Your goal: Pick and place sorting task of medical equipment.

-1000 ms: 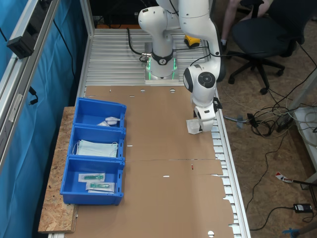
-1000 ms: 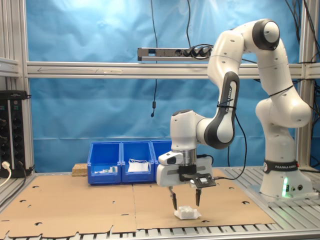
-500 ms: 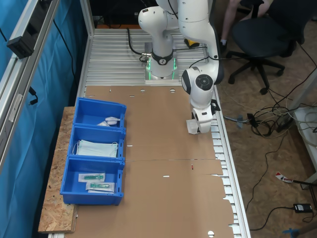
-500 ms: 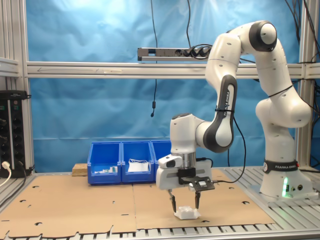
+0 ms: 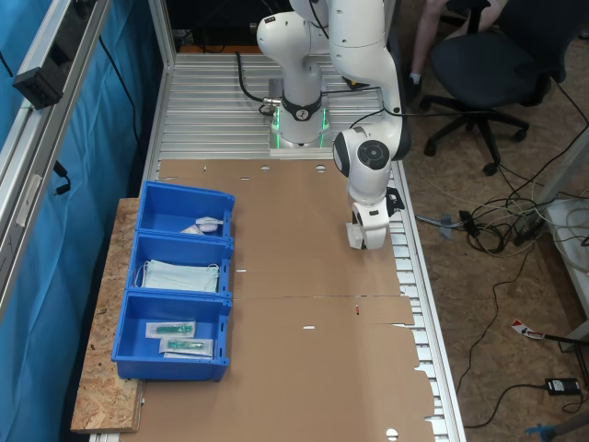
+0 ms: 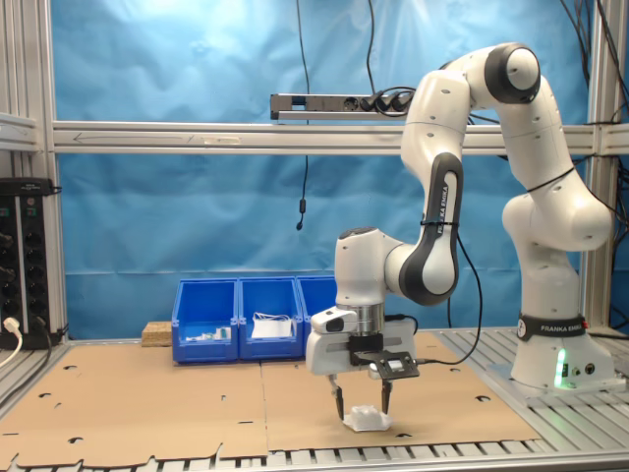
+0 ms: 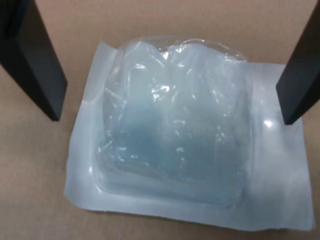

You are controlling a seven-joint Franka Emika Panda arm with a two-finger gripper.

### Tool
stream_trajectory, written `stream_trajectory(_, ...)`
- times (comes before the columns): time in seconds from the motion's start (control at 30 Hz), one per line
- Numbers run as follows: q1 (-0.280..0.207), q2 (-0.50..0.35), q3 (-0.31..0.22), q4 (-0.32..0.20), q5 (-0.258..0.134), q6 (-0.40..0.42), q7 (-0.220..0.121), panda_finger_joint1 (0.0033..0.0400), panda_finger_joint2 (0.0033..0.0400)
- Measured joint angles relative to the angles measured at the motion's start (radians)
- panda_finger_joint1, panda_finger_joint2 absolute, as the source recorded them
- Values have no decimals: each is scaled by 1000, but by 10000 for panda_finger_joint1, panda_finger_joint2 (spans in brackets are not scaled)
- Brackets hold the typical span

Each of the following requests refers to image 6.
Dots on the packed white mask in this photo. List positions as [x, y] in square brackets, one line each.
[366, 419]

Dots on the brown cardboard sheet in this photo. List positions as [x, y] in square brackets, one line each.
[147, 408]
[442, 408]

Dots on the blue bin with mask packets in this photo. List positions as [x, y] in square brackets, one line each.
[317, 295]

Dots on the stack of pale surgical masks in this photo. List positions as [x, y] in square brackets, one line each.
[270, 328]

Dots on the blue bin with surgical masks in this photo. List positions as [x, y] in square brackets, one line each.
[268, 295]

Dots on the blue bin with green packets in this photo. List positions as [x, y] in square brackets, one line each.
[204, 300]

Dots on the OSB wood board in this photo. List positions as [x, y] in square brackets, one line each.
[156, 334]

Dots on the long aluminium beam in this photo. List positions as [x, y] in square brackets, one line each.
[295, 137]

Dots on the power strip on beam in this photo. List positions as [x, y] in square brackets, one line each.
[324, 104]

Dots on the black power socket tower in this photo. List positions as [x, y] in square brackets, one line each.
[27, 255]

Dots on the aluminium frame post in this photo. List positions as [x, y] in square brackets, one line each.
[29, 74]
[602, 221]

